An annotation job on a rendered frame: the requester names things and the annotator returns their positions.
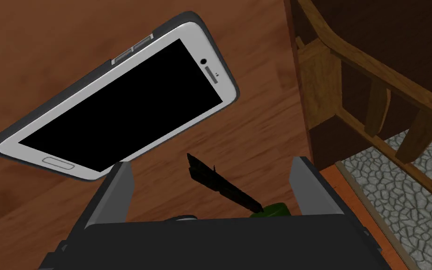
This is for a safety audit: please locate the black knife with green handle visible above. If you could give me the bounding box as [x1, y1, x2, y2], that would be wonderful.
[186, 152, 291, 218]

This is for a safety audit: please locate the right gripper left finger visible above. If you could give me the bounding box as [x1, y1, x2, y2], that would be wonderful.
[84, 161, 136, 230]

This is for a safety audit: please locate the wooden chair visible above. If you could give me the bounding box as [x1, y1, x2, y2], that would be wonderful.
[290, 0, 432, 205]

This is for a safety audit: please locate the brown wooden table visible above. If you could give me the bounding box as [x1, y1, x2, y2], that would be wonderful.
[0, 0, 411, 270]

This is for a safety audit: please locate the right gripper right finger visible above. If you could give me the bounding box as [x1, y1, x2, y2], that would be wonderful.
[289, 156, 346, 217]

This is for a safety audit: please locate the white smartphone in grey case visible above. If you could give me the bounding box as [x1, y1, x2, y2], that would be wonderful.
[0, 10, 241, 182]

